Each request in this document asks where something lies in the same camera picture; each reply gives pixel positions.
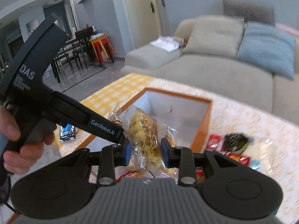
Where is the red snack bag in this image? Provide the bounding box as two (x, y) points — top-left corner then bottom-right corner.
(205, 134), (250, 166)

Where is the yellow pasta snack bag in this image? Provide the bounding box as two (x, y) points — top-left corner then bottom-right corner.
(108, 104), (178, 179)

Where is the black snack packet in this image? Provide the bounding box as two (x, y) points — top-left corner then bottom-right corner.
(223, 133), (250, 154)

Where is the clear bag of crackers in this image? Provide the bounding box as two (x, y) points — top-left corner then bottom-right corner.
(244, 137), (275, 176)

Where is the orange stick snack bag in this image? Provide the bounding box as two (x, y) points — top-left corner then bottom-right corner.
(115, 166), (205, 183)

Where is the person's left hand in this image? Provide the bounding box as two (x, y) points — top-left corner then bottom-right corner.
(0, 106), (56, 175)

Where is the orange cardboard box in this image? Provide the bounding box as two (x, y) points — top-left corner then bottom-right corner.
(73, 86), (214, 154)

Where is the smartphone on stand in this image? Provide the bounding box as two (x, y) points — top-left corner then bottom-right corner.
(59, 124), (76, 143)

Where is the yellow checkered tablecloth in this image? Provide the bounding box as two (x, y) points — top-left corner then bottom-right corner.
(53, 72), (156, 149)

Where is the black dining table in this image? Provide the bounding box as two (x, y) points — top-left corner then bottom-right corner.
(51, 38), (88, 83)

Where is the black dining chair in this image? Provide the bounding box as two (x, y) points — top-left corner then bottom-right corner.
(55, 26), (94, 72)

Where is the grey sofa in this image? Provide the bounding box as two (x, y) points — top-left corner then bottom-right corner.
(121, 18), (298, 123)

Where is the white lace tablecloth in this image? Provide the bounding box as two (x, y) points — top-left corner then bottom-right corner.
(59, 78), (299, 224)

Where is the open magazine on sofa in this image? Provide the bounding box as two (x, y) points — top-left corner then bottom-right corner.
(149, 36), (187, 53)

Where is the beige cushion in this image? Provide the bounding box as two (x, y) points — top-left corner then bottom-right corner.
(184, 15), (245, 58)

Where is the blue cushion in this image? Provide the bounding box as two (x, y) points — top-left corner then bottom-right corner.
(236, 22), (296, 79)

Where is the beige door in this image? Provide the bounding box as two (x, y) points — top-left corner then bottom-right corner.
(124, 0), (170, 48)

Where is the dark grey knit cushion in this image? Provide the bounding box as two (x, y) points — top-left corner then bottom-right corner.
(223, 0), (275, 26)

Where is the pink blanket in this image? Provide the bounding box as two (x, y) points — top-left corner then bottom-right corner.
(275, 23), (299, 38)

